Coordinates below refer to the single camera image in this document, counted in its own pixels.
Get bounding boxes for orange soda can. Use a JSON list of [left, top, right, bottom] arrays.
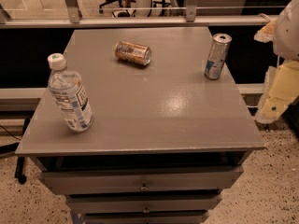
[[114, 41, 151, 66]]

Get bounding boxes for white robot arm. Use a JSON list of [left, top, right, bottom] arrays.
[[254, 0, 299, 124]]

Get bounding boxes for grey metal railing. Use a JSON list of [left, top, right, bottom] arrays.
[[0, 0, 276, 29]]

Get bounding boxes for white cable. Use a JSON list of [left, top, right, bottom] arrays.
[[257, 12, 273, 24]]

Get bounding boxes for silver blue slim can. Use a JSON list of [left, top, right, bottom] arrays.
[[205, 34, 232, 80]]

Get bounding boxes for grey drawer cabinet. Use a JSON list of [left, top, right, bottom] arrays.
[[17, 27, 263, 224]]

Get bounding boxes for black stand leg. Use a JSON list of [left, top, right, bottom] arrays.
[[15, 119, 30, 185]]

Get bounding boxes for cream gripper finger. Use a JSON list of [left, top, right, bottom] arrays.
[[255, 60, 299, 124], [254, 20, 276, 43]]

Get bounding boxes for clear plastic water bottle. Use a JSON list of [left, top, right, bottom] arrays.
[[48, 53, 93, 133]]

